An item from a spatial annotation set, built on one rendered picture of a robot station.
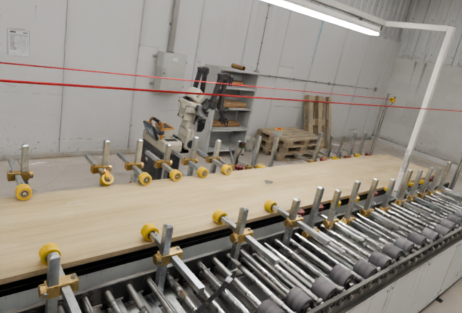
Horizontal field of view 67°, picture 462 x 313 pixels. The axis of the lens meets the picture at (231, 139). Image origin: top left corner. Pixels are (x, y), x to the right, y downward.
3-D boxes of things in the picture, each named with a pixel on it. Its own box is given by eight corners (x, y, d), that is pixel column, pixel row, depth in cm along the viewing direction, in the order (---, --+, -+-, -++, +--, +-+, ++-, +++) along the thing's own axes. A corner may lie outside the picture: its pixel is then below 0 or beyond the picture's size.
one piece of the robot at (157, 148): (155, 197, 389) (165, 126, 367) (135, 177, 429) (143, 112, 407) (181, 193, 410) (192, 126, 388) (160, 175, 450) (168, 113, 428)
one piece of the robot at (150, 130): (159, 146, 383) (154, 128, 371) (146, 136, 409) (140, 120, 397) (168, 142, 388) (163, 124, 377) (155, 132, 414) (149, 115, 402)
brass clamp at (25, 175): (6, 177, 215) (7, 170, 213) (31, 175, 223) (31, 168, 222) (8, 181, 210) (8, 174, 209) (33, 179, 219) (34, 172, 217)
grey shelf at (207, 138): (190, 149, 628) (204, 63, 587) (229, 147, 685) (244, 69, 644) (204, 158, 595) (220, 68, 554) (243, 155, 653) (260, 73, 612)
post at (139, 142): (130, 196, 273) (137, 138, 260) (134, 195, 275) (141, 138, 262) (132, 198, 270) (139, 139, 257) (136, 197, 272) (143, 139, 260)
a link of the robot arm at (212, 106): (217, 69, 397) (222, 71, 390) (225, 73, 407) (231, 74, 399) (205, 106, 404) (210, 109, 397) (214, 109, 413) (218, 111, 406)
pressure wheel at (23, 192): (33, 186, 204) (25, 197, 203) (20, 181, 198) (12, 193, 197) (35, 190, 199) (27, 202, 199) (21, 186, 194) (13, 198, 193)
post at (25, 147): (19, 212, 225) (21, 143, 212) (25, 212, 227) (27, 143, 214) (20, 215, 222) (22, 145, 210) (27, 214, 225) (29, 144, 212)
